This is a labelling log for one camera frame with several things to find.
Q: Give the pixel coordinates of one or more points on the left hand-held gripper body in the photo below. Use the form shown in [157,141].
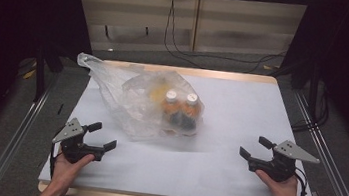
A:
[70,147]

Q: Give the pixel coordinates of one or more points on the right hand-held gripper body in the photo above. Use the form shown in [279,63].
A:
[280,164]

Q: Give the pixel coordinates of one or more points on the clear plastic bag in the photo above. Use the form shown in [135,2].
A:
[118,101]

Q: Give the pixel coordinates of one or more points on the orange drink bottle white cap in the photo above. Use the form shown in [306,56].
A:
[170,109]
[191,111]

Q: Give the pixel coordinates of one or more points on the person's left hand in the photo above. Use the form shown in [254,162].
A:
[67,172]

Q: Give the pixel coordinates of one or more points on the person's right hand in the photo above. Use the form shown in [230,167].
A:
[282,192]

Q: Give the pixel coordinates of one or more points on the white table mat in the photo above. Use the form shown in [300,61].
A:
[227,171]

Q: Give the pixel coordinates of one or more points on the black metal stand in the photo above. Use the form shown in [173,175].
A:
[40,74]
[313,91]

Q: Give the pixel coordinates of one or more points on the yellow floor tape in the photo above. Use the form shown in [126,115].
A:
[29,74]
[268,67]

